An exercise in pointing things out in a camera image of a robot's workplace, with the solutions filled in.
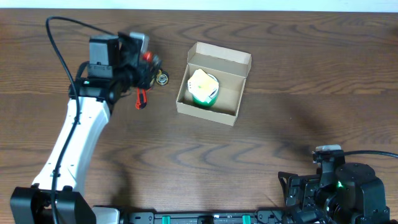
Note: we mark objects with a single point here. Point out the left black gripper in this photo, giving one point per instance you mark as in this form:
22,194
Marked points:
144,73

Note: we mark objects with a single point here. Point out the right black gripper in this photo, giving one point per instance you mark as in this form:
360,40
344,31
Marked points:
292,190

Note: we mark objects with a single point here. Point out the red black stapler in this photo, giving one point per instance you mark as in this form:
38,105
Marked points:
148,56

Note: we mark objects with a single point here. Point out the red utility knife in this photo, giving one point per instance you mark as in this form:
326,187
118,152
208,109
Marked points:
141,101

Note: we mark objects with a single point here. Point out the yellow sticky note pad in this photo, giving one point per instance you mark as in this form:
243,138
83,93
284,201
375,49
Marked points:
200,84

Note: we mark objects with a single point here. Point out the green tape roll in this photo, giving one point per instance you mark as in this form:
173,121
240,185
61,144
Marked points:
209,102

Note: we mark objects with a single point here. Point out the white tape roll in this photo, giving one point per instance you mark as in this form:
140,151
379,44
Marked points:
215,91

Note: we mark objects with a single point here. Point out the brown cardboard box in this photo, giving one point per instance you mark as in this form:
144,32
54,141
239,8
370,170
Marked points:
230,67

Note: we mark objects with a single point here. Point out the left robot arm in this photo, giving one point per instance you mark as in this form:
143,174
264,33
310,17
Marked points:
56,194

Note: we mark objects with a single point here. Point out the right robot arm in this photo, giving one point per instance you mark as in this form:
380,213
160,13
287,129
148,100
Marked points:
339,192

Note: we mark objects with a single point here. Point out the correction tape dispenser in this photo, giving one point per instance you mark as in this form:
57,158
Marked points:
162,78

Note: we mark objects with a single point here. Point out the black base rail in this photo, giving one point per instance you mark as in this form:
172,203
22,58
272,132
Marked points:
260,217

